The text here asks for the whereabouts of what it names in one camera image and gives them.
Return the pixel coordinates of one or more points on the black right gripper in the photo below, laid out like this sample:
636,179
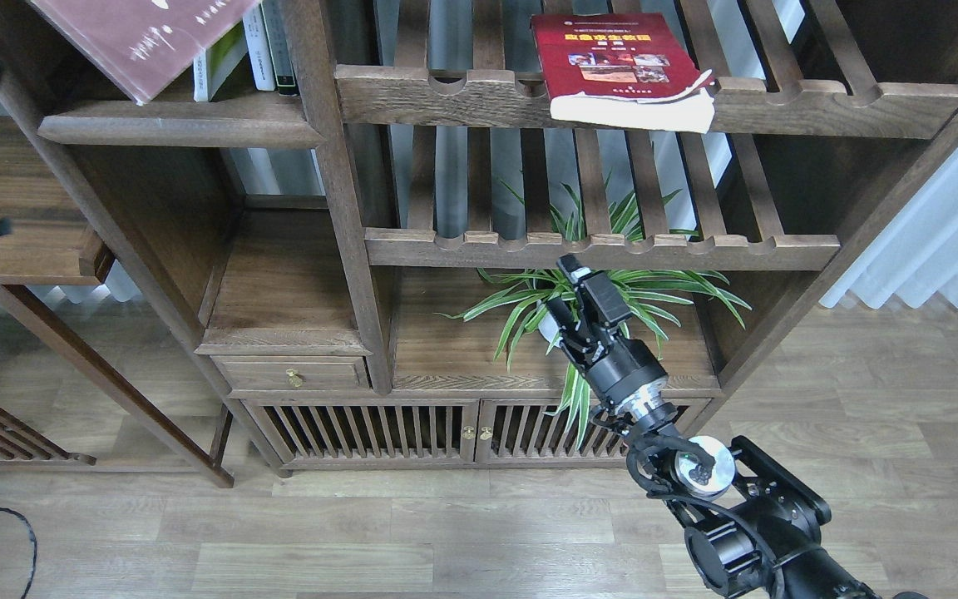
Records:
621,371

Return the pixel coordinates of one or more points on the red book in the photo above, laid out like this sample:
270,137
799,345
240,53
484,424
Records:
622,70

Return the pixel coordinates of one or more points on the yellow green book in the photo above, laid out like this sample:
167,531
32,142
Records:
214,65

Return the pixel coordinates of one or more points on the dark brown book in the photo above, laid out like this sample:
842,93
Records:
142,46

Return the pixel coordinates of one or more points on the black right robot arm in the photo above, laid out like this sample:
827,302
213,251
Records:
748,523

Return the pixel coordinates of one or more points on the white plant pot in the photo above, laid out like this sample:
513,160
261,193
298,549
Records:
551,331

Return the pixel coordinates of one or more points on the dark wooden bookshelf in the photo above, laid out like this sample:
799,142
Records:
292,242

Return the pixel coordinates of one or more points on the white curtain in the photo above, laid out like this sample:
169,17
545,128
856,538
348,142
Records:
915,259

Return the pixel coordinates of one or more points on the white upright book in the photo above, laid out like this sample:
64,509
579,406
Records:
257,42

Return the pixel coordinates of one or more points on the grey black upright book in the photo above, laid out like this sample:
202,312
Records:
286,81

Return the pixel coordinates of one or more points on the wooden side table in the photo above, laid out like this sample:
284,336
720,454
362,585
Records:
52,244

